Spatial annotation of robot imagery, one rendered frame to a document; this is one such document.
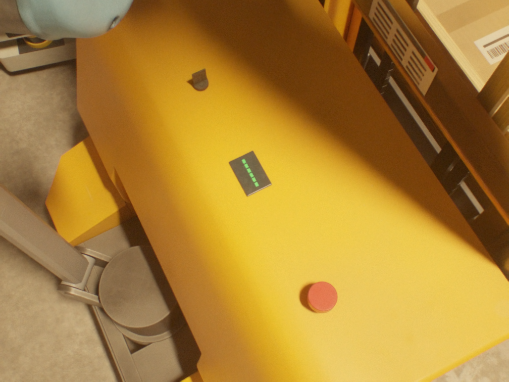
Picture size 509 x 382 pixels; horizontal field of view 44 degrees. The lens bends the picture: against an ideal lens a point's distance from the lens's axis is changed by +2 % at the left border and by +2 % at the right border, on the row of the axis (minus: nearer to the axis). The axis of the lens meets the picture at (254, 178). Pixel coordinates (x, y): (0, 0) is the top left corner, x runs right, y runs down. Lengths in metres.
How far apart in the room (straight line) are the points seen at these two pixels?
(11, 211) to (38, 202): 0.91
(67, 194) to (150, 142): 0.58
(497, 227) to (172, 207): 0.49
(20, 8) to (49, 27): 0.02
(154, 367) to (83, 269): 0.27
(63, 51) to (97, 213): 0.68
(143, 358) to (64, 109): 0.89
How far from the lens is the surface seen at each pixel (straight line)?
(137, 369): 1.47
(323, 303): 0.82
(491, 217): 1.00
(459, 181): 1.25
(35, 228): 1.11
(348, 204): 0.89
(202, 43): 1.00
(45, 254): 1.18
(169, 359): 1.46
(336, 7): 1.33
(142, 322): 1.32
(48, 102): 2.06
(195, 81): 0.95
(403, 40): 0.90
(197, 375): 1.36
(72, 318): 1.82
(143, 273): 1.34
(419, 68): 0.89
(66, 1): 0.35
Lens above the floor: 1.73
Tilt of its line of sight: 69 degrees down
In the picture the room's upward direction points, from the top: 1 degrees counter-clockwise
